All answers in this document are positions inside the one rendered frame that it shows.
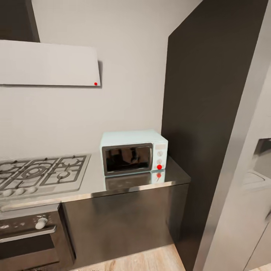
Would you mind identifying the microwave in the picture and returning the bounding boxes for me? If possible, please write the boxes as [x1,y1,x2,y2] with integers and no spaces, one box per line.
[100,129,168,177]

